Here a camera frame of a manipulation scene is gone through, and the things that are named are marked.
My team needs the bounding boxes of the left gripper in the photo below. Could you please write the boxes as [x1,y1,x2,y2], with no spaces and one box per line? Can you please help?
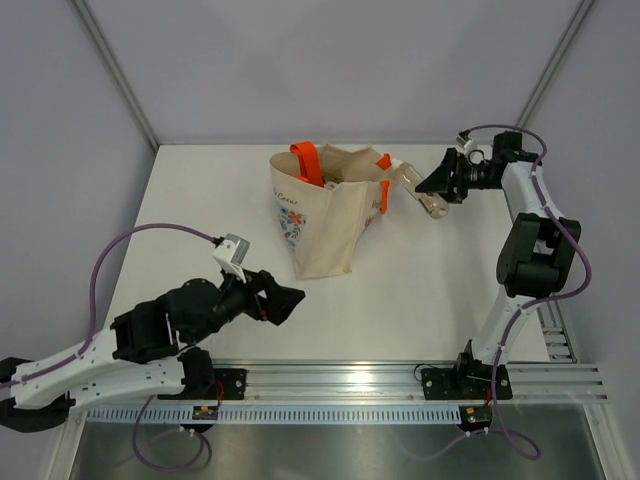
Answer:
[187,262,305,346]

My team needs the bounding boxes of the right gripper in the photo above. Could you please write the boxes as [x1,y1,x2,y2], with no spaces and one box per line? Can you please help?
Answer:
[415,148,501,204]

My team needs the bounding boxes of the canvas bag orange handles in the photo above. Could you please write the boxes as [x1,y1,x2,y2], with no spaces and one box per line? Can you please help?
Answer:
[269,141,395,280]

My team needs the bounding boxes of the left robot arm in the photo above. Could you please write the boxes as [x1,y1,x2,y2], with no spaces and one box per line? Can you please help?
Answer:
[1,270,305,433]

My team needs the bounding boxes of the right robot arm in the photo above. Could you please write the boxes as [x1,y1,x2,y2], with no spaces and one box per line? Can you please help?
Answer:
[415,124,581,397]

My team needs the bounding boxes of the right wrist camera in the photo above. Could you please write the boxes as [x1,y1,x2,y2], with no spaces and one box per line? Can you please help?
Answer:
[455,130,485,161]

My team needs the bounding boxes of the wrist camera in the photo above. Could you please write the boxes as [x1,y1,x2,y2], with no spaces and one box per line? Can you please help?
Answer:
[455,130,485,161]
[213,233,250,283]

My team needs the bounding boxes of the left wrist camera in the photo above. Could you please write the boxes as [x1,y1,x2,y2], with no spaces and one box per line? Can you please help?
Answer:
[213,233,250,283]

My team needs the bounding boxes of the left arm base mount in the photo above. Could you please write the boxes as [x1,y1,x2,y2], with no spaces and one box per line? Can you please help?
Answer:
[157,367,247,401]

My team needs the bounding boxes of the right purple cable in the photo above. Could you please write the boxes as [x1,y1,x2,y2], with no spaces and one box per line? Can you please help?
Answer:
[399,123,594,460]

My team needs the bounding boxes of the purple cable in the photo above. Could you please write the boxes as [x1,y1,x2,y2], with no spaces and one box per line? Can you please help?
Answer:
[399,123,594,460]
[0,223,221,474]

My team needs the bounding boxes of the white slotted cable duct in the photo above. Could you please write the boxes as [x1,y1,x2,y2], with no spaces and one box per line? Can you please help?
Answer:
[87,403,461,425]

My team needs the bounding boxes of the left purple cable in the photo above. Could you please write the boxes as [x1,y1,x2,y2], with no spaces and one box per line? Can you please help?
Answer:
[0,223,221,474]

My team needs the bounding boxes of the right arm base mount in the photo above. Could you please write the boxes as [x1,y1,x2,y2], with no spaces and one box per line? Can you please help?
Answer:
[420,365,513,401]

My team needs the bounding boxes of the right aluminium frame post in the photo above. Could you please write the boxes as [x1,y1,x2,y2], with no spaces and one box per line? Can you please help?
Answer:
[516,0,598,128]

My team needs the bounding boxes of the aluminium frame post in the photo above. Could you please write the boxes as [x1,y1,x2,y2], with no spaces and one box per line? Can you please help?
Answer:
[68,0,161,154]
[516,0,598,128]

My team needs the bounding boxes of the left aluminium frame post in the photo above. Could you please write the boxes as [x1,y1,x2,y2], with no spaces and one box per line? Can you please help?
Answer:
[68,0,161,154]

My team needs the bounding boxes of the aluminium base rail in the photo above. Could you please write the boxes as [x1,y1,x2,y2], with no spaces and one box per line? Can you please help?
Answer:
[64,362,610,405]

